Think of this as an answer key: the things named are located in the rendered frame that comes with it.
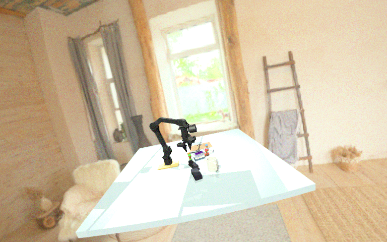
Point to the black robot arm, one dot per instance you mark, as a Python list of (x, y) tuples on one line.
[(183, 127)]

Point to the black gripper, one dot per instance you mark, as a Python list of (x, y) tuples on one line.
[(183, 143)]

